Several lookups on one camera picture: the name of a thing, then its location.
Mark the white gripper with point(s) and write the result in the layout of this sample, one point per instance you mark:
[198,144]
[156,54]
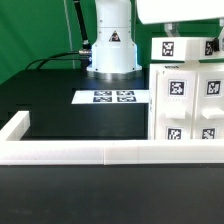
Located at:
[164,11]

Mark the small white cabinet top block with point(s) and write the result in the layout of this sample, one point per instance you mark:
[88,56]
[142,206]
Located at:
[186,49]

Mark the white base marker sheet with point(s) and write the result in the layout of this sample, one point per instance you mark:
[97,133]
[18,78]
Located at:
[110,96]

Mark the white U-shaped obstacle frame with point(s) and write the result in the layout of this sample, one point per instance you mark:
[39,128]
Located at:
[15,151]

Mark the white cabinet door panel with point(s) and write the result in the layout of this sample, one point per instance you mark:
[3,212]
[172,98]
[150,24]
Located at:
[174,104]
[209,106]

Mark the white cabinet body box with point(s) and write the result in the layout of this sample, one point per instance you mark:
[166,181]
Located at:
[156,68]

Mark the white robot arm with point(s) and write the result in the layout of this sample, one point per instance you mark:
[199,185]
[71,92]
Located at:
[114,54]

